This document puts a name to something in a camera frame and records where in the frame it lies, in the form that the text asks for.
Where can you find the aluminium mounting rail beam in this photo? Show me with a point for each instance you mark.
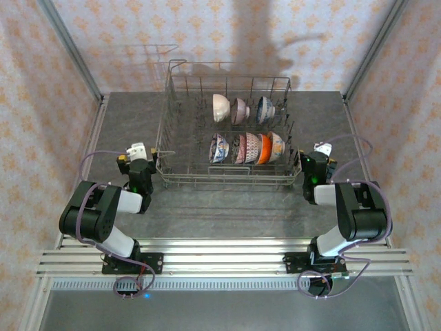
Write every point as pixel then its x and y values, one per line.
pixel 224 258

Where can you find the pale pink bowl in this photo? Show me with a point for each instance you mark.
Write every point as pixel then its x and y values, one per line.
pixel 220 107

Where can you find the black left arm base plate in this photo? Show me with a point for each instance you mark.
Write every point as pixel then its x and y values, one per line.
pixel 155 263

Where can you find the brown geometric patterned bowl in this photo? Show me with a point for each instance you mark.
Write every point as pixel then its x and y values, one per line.
pixel 252 147

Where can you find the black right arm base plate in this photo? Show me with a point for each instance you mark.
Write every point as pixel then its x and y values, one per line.
pixel 293 263

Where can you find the blue white patterned bowl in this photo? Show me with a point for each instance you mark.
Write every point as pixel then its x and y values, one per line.
pixel 265 108

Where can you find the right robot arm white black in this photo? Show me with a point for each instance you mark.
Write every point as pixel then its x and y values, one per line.
pixel 361 213

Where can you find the pink bowl brown inside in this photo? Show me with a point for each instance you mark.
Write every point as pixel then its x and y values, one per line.
pixel 241 111

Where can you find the green circuit board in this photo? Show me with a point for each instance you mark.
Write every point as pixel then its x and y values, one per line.
pixel 341 276

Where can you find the aluminium frame post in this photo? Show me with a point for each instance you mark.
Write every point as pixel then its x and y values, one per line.
pixel 70 48
pixel 376 48

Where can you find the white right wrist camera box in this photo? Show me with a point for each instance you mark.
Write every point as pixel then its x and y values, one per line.
pixel 323 149

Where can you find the orange floral bowl teal rim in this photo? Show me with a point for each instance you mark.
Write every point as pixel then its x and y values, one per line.
pixel 278 146

